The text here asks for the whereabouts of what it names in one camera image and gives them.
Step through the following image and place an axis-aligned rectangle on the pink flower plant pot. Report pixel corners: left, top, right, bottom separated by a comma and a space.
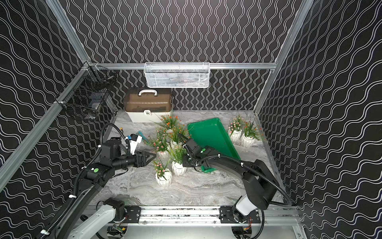
228, 114, 245, 143
153, 160, 173, 188
145, 127, 170, 160

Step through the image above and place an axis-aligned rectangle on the orange flower plant back pot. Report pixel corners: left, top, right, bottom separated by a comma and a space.
156, 115, 183, 130

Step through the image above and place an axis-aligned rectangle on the teal handled tool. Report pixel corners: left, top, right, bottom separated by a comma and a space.
136, 131, 149, 142

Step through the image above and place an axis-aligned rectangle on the white wire mesh basket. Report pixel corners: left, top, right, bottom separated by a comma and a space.
143, 62, 211, 88

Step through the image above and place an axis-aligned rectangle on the orange flower plant pot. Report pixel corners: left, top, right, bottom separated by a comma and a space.
167, 124, 188, 148
156, 115, 183, 130

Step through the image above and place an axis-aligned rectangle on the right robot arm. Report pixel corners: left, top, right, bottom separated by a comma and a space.
178, 133, 292, 223

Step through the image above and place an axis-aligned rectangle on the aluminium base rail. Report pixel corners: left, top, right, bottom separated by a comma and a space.
68, 205, 308, 239

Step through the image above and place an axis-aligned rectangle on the grass plant far right pot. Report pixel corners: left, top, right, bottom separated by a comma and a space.
241, 121, 263, 147

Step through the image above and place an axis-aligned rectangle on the black wire wall basket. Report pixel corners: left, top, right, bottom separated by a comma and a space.
58, 66, 117, 120

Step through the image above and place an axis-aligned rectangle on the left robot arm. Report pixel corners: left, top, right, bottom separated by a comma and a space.
36, 123, 157, 239

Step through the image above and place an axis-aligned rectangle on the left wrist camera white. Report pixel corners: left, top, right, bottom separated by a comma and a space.
125, 134, 142, 155

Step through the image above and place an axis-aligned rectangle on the brown lidded storage case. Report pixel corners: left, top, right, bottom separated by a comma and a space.
123, 88, 173, 123

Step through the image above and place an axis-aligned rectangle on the green grass plant white pot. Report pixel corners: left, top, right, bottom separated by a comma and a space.
168, 145, 187, 176

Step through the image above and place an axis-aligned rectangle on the pink flower plant front pot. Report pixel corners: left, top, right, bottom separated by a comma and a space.
153, 160, 173, 188

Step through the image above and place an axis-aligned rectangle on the green plastic tray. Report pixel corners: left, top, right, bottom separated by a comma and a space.
188, 118, 243, 178

